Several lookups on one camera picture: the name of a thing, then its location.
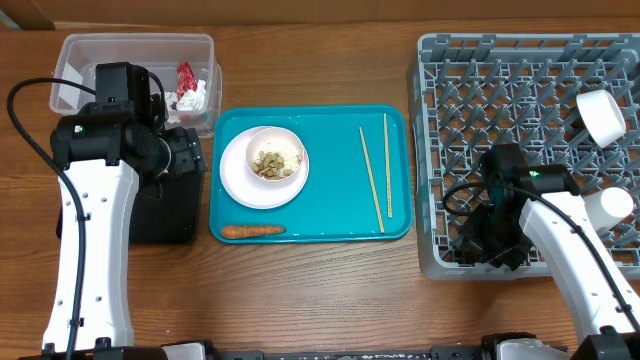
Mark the white cup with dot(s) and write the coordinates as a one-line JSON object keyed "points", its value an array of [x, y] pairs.
{"points": [[608, 207]]}

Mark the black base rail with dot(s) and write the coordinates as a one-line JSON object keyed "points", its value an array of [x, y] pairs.
{"points": [[204, 349]]}

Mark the red snack wrapper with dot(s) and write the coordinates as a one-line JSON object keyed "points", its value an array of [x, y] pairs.
{"points": [[186, 80]]}

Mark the black plastic tray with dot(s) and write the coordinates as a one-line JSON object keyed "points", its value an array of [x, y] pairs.
{"points": [[119, 208]]}

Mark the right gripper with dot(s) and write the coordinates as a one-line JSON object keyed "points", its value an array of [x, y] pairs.
{"points": [[476, 245]]}

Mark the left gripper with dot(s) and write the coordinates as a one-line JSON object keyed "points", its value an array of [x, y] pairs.
{"points": [[189, 156]]}

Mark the pink bowl with food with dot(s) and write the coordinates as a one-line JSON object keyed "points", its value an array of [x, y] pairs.
{"points": [[275, 155]]}

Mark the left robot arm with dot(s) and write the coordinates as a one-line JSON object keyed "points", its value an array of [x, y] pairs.
{"points": [[91, 293]]}

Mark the teal serving tray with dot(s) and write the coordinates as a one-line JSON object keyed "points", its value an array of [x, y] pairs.
{"points": [[336, 202]]}

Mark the white bowl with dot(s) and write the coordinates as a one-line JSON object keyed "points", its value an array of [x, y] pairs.
{"points": [[601, 116]]}

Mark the white tissue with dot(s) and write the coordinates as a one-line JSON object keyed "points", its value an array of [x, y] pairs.
{"points": [[193, 101]]}

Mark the grey dishwasher rack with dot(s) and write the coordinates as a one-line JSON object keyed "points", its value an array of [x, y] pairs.
{"points": [[469, 92]]}

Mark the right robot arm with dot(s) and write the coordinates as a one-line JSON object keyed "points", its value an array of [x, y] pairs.
{"points": [[541, 207]]}

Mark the clear plastic storage bin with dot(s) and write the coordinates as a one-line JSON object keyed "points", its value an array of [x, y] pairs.
{"points": [[159, 53]]}

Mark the wooden chopstick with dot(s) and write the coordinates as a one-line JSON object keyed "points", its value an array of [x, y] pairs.
{"points": [[372, 181], [387, 167]]}

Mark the orange carrot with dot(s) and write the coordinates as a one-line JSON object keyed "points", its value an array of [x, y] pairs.
{"points": [[234, 232]]}

